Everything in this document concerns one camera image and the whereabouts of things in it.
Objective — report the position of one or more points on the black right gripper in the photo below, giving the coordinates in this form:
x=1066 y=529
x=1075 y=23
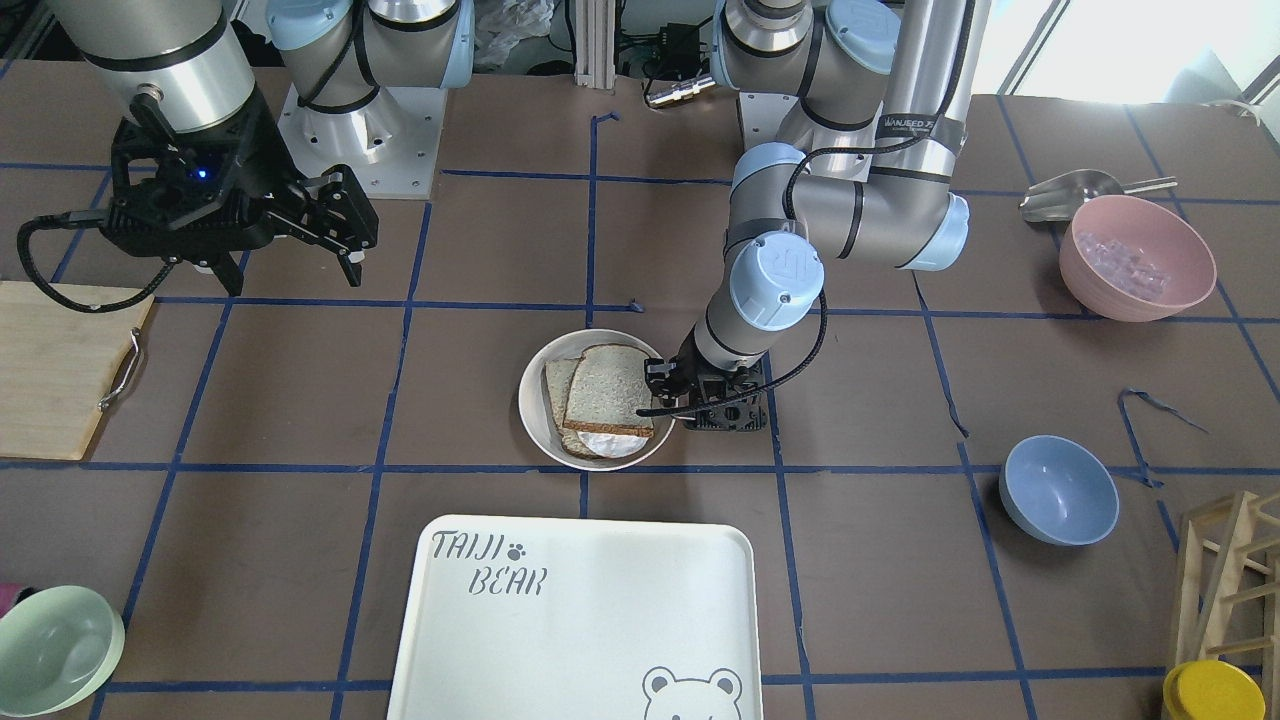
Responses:
x=262 y=160

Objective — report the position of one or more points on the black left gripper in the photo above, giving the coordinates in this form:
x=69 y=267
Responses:
x=663 y=382

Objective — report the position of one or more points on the bread slice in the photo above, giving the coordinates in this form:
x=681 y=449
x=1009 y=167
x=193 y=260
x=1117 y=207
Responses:
x=607 y=391
x=558 y=377

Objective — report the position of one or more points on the white round plate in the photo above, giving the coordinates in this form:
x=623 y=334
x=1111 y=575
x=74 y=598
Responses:
x=534 y=408

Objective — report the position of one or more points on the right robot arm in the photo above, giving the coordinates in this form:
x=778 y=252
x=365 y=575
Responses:
x=340 y=54

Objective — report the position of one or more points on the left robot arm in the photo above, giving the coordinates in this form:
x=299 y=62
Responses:
x=860 y=169

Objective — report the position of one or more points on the fried egg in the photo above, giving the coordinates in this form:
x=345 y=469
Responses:
x=611 y=445

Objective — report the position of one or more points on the wooden cutting board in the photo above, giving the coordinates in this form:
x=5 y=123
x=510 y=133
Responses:
x=56 y=366

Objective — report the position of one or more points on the white bear tray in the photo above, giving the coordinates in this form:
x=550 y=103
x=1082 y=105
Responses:
x=545 y=618

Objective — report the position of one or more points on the blue bowl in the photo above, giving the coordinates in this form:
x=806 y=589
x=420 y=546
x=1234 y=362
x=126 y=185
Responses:
x=1058 y=492

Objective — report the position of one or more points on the metal scoop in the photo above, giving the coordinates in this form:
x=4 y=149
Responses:
x=1057 y=199

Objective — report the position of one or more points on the green bowl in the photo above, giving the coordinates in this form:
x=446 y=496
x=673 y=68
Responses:
x=57 y=648

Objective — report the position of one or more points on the pink bowl with ice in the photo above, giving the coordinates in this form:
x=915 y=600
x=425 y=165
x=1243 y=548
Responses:
x=1131 y=260

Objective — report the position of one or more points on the wooden cup rack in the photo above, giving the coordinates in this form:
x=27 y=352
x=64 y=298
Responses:
x=1225 y=604

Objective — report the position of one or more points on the yellow cup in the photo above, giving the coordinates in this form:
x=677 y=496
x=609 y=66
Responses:
x=1211 y=689

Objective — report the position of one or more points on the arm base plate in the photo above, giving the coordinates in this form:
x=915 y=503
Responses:
x=392 y=144
x=761 y=117

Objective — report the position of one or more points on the aluminium frame post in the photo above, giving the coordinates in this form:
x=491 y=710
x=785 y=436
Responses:
x=594 y=42

